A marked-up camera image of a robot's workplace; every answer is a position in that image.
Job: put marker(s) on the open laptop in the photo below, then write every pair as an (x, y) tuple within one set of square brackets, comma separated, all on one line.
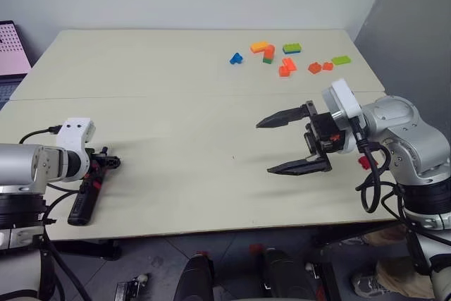
[(12, 54)]

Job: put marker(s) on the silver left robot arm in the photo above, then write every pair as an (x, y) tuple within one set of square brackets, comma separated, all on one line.
[(17, 160)]

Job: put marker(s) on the orange yellow toy brick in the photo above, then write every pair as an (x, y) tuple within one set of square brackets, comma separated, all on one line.
[(259, 47)]

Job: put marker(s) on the black red electric screwdriver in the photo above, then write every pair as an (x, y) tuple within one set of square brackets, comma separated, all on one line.
[(81, 207)]

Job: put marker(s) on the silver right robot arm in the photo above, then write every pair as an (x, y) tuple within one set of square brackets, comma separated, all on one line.
[(405, 132)]

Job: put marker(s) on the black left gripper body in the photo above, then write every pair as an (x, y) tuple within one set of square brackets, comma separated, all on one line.
[(94, 167)]

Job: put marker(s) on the tan trouser leg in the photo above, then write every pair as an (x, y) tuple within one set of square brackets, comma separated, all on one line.
[(401, 276)]

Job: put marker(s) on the grey sneaker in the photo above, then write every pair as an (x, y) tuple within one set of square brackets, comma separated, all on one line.
[(370, 285)]

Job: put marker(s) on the orange green brick stack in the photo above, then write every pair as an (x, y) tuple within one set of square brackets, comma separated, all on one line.
[(269, 53)]

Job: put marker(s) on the small red-orange toy brick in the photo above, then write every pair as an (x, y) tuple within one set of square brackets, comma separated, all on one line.
[(328, 66)]

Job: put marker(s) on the flat lime green brick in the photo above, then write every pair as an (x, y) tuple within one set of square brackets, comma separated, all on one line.
[(341, 60)]

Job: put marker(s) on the dark rounded shape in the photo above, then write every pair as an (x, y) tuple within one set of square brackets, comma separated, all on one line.
[(285, 276), (195, 280)]

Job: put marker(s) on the orange stepped toy brick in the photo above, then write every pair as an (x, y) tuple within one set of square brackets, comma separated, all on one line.
[(287, 67)]

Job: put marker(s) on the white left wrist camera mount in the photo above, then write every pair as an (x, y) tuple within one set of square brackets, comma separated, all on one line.
[(72, 132)]

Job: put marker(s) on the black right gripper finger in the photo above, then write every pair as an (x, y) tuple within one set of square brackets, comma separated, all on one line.
[(282, 118), (299, 167)]

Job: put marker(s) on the small orange toy brick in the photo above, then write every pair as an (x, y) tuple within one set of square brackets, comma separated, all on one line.
[(314, 68)]

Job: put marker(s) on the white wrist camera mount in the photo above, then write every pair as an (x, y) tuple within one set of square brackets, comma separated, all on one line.
[(343, 98), (72, 132)]

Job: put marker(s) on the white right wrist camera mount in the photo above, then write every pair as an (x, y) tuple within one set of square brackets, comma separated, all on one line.
[(343, 98)]

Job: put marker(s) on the metal floor bracket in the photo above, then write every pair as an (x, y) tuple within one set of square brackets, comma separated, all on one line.
[(128, 288)]

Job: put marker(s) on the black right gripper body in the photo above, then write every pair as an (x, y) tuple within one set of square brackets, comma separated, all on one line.
[(326, 132)]

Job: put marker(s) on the green blue toy brick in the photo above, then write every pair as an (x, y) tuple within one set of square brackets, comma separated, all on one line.
[(292, 49)]

